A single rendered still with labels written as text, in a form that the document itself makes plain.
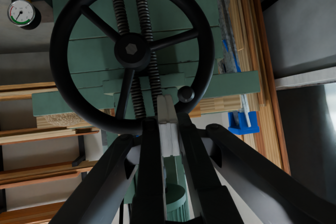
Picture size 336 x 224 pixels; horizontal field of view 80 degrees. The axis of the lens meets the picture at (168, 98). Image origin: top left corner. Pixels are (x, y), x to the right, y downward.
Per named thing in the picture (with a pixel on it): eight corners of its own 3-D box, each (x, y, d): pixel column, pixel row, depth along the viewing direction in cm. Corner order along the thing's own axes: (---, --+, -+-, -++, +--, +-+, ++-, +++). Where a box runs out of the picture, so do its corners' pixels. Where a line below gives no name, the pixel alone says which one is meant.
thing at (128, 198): (132, 166, 85) (136, 203, 85) (135, 161, 94) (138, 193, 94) (112, 169, 85) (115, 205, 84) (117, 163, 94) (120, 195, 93)
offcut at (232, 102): (239, 94, 55) (241, 108, 55) (240, 94, 59) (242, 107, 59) (222, 96, 57) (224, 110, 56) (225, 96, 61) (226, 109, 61)
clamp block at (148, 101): (178, 86, 44) (183, 127, 43) (174, 90, 57) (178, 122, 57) (110, 93, 43) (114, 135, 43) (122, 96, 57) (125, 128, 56)
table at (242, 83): (280, 62, 45) (283, 89, 44) (232, 79, 75) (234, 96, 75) (0, 90, 43) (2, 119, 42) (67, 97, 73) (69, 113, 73)
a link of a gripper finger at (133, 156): (162, 163, 14) (118, 168, 14) (160, 129, 19) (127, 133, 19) (160, 144, 13) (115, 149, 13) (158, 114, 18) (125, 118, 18)
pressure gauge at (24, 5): (32, -10, 47) (35, 24, 46) (42, -2, 51) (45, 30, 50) (4, -8, 47) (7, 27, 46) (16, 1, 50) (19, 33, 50)
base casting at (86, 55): (222, 25, 54) (226, 58, 54) (191, 66, 112) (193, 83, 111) (53, 41, 53) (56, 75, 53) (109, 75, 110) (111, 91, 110)
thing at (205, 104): (213, 97, 69) (215, 109, 69) (212, 98, 71) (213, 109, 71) (36, 117, 67) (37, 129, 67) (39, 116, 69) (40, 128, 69)
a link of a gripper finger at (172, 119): (168, 122, 15) (178, 120, 15) (163, 94, 21) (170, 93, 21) (171, 157, 16) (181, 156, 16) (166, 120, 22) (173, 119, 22)
